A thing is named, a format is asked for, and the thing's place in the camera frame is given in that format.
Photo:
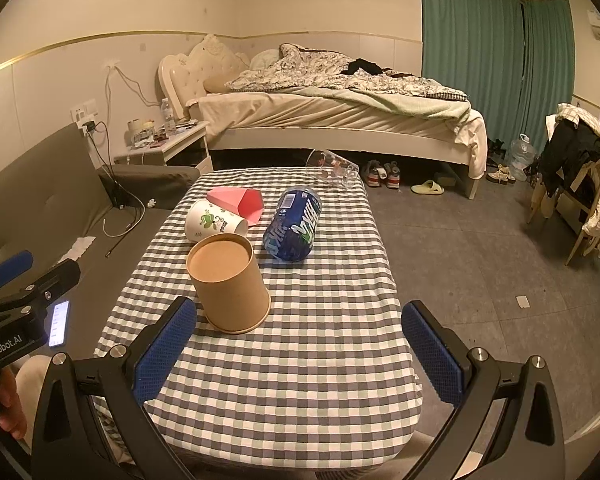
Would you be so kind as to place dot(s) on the wooden chair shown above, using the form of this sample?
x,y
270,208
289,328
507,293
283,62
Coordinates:
x,y
582,230

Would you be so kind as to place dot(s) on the grey checkered tablecloth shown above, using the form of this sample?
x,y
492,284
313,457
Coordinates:
x,y
310,350

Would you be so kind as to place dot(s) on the light green blanket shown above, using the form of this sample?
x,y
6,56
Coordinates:
x,y
415,105

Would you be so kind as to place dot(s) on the floral quilt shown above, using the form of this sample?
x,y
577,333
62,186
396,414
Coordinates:
x,y
310,72

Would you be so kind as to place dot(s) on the grey sofa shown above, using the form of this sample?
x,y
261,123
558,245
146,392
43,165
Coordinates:
x,y
40,195

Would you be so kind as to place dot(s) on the white cup with green print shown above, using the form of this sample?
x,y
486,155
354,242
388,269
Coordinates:
x,y
212,220

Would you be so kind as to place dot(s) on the black garment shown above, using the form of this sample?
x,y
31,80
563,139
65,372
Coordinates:
x,y
366,66

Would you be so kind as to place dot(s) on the green slipper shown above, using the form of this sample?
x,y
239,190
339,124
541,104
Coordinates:
x,y
427,187

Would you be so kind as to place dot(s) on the smartphone with lit screen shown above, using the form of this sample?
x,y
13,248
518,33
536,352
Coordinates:
x,y
59,324

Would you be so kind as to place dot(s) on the cream bed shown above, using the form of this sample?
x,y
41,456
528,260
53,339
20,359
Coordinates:
x,y
290,115

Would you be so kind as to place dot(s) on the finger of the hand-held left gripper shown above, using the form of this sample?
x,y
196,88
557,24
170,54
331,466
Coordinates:
x,y
11,266
50,280

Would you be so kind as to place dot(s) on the white paper scrap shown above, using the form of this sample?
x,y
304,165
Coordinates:
x,y
523,302

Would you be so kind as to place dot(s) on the white nightstand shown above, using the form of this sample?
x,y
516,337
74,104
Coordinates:
x,y
180,142

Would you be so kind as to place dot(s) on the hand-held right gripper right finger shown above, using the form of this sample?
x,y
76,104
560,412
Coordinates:
x,y
432,355

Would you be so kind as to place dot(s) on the white tissue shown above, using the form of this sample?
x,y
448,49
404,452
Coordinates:
x,y
77,249

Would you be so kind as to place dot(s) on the clear water bottle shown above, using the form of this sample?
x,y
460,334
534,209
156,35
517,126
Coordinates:
x,y
168,117

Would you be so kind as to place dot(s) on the beige shoes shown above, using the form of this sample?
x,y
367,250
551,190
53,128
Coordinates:
x,y
500,175

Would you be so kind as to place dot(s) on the large clear water jug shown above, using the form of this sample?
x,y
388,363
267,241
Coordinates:
x,y
521,157

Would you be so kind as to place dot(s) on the grey sneaker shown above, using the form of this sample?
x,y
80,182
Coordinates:
x,y
392,176
373,175

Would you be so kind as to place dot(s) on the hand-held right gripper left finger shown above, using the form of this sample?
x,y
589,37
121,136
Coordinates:
x,y
164,352

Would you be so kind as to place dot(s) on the person's left hand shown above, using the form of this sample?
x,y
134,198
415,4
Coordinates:
x,y
11,410

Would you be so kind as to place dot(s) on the pile of clothes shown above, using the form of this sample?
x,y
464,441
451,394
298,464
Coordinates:
x,y
575,145

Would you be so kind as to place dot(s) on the blue printed cup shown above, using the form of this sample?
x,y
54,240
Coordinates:
x,y
292,225

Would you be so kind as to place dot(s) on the white wall outlet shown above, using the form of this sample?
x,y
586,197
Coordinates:
x,y
84,110

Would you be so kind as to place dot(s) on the green curtain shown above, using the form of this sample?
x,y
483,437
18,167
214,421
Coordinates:
x,y
547,70
470,50

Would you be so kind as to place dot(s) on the clear plastic cup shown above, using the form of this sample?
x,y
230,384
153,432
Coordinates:
x,y
332,170

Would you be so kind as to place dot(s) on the pink paper cup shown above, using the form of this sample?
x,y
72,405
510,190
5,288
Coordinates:
x,y
240,202

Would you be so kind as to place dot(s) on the pale pillow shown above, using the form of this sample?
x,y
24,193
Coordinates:
x,y
265,59

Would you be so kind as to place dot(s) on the brown paper cup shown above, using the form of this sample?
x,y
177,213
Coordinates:
x,y
230,285

